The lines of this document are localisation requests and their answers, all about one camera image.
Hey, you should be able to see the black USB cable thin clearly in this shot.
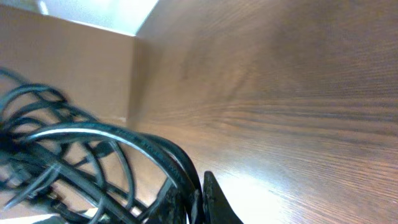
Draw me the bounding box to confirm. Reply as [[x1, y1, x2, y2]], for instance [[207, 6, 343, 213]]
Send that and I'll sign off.
[[1, 68, 149, 223]]

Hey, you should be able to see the black USB cable thick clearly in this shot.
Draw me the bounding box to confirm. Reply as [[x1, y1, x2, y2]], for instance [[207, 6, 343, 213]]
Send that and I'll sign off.
[[1, 122, 204, 223]]

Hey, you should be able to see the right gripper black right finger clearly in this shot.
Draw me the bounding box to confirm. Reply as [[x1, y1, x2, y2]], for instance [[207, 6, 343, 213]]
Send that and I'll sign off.
[[203, 171, 243, 224]]

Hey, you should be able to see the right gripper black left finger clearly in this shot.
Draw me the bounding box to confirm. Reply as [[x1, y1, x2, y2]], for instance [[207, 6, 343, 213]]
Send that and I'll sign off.
[[146, 186, 187, 224]]

